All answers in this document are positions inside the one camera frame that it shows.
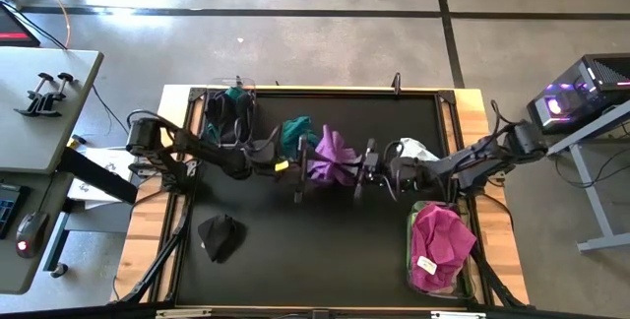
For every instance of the black screw clamp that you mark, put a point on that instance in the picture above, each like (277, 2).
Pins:
(54, 100)
(29, 105)

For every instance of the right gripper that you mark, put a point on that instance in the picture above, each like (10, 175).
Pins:
(398, 171)

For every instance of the black towel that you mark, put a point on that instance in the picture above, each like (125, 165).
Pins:
(226, 112)
(221, 235)

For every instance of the dark teal towel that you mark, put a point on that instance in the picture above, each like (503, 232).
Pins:
(235, 92)
(295, 129)

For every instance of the black monitor with red strip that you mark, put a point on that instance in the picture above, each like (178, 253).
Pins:
(15, 26)

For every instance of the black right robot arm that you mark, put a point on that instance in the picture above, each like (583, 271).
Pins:
(472, 161)

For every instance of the black caster wheel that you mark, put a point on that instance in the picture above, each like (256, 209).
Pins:
(59, 270)

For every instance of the black RGB computer case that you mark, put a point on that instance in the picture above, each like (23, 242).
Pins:
(585, 92)

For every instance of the grey metal desk frame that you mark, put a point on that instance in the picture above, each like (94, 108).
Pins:
(590, 196)

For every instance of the clear plastic bin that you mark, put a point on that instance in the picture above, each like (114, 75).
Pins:
(248, 139)
(465, 294)

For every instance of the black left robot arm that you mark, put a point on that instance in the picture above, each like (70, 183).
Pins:
(197, 146)

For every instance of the purple towel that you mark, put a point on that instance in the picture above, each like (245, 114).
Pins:
(334, 156)

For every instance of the black keyboard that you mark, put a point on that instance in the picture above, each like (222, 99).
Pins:
(10, 210)

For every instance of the black support bar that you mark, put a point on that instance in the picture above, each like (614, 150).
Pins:
(98, 176)

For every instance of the white paper box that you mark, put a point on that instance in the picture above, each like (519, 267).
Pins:
(106, 161)

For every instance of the small yellow black tool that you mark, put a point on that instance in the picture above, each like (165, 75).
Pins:
(76, 141)

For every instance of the magenta towel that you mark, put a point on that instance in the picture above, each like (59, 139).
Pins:
(443, 245)

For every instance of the light blue towel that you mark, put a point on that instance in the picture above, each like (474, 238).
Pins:
(416, 149)

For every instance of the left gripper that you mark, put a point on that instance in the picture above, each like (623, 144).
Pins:
(268, 159)

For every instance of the grey side table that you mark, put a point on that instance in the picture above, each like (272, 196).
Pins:
(29, 137)

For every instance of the black aluminium table frame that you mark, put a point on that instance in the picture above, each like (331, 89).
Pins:
(344, 91)

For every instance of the grey computer desk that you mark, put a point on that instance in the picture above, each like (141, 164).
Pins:
(29, 279)

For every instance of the black computer mouse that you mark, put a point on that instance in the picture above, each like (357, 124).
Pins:
(30, 233)

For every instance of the metal table clamp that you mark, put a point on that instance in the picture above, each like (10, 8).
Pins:
(238, 81)
(396, 82)

